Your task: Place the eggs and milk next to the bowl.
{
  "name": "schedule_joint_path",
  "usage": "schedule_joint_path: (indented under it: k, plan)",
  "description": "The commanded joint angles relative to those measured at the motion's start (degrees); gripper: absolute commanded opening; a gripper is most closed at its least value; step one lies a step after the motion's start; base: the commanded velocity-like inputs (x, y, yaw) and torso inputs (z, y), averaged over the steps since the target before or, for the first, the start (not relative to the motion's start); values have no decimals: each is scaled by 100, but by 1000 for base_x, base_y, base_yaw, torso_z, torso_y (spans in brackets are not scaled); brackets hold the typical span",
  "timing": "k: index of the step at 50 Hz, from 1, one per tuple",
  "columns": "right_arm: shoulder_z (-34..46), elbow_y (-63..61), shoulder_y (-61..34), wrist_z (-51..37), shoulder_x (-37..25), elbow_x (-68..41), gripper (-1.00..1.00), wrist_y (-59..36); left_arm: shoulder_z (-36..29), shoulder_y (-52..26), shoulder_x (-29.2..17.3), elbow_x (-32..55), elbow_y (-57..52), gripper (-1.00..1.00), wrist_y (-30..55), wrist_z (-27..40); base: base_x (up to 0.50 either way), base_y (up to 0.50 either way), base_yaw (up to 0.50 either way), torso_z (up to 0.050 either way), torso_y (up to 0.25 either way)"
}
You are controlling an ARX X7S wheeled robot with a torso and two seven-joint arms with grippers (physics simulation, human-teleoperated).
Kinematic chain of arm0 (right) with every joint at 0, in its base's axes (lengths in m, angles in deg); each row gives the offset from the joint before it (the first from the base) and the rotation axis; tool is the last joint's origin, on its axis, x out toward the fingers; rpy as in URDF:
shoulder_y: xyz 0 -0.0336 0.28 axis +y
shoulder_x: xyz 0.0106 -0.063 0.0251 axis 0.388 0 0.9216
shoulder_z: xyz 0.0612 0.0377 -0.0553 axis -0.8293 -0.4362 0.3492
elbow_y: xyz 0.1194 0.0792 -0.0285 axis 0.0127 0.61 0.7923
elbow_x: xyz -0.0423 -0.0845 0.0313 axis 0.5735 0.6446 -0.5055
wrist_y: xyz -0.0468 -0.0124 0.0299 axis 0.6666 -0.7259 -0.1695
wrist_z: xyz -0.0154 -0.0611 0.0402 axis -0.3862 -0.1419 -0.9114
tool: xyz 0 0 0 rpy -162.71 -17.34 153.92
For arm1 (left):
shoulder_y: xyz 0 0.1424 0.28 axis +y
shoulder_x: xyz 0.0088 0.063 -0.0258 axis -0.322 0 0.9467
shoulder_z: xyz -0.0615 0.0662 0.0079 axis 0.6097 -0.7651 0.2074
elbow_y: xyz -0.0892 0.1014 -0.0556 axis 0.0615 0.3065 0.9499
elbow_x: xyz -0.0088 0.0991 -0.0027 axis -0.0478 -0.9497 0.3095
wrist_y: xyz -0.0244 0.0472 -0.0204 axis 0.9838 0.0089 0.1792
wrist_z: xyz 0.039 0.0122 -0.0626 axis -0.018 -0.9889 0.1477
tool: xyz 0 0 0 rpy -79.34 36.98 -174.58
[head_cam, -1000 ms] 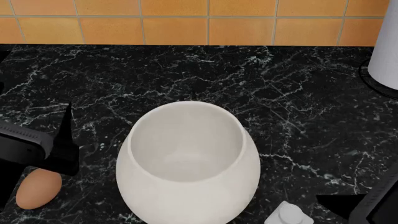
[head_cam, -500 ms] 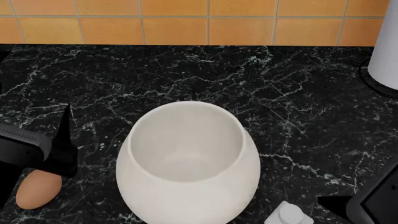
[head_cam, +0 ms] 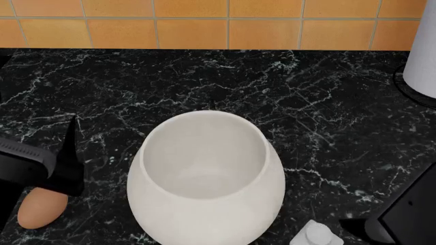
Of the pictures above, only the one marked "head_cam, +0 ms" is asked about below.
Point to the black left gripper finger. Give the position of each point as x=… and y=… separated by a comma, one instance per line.
x=68, y=168

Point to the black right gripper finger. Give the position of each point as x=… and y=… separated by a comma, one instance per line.
x=352, y=228

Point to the white ceramic bowl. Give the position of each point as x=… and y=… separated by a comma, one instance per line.
x=204, y=204

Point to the brown egg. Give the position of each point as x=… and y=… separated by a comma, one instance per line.
x=39, y=210

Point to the black paper towel holder base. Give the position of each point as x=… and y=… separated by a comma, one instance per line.
x=408, y=94

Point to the white paper towel roll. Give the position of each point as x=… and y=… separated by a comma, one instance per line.
x=422, y=56

